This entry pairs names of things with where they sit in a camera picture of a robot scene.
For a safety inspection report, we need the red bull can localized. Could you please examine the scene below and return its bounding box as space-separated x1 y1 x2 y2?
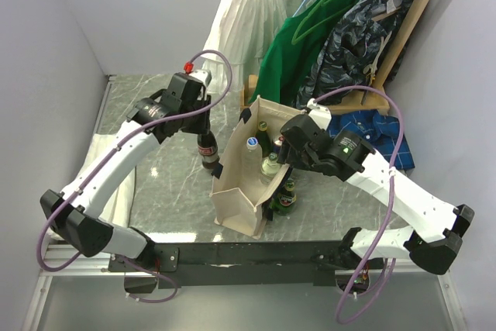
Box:
273 134 284 156

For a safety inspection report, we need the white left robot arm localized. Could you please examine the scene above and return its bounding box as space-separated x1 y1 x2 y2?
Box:
40 70 212 271

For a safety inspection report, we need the clear water bottle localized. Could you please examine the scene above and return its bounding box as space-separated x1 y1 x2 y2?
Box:
242 137 263 181

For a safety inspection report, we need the blue plaid shirt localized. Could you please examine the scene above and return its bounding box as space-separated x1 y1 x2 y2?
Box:
327 110 400 161

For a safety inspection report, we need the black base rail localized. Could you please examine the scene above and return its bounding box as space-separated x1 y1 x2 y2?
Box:
108 241 387 295

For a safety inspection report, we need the beige canvas tote bag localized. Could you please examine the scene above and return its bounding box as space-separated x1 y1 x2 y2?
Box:
210 98 301 239

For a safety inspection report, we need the green garment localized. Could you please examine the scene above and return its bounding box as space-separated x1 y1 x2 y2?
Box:
250 0 347 106

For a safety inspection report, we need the green gold-capped glass bottle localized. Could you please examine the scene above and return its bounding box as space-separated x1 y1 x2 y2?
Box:
256 121 273 158

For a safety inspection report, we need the green beer bottle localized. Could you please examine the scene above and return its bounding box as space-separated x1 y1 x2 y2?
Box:
271 178 297 215

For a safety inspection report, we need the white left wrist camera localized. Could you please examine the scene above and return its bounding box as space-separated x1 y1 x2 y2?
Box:
184 61 212 88

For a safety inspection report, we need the wooden clothes rack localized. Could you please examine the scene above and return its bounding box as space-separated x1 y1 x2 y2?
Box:
239 0 453 117

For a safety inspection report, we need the dark patterned garment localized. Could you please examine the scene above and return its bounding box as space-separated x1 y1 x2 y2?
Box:
294 0 414 109

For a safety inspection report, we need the white pleated skirt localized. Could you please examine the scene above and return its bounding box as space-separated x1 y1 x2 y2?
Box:
201 0 302 91

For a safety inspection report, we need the clear Chang soda bottle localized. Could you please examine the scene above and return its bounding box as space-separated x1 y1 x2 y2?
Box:
260 153 281 185

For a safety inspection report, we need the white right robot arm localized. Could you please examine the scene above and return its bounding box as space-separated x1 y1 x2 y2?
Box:
281 114 474 275

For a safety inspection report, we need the green hanger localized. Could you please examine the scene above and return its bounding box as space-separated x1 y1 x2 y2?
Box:
291 0 356 45

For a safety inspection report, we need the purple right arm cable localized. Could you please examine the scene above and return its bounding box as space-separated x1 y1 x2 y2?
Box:
312 84 406 325

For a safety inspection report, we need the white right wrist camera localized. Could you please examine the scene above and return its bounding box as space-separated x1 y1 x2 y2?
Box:
306 98 332 130

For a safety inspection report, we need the folded white cloth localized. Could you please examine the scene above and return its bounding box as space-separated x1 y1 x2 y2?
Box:
50 131 140 239

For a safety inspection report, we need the dark cola bottle red cap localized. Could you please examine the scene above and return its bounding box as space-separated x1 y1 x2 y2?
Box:
197 130 219 170

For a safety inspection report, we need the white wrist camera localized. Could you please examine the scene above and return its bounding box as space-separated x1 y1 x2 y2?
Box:
306 98 332 130
184 61 212 88

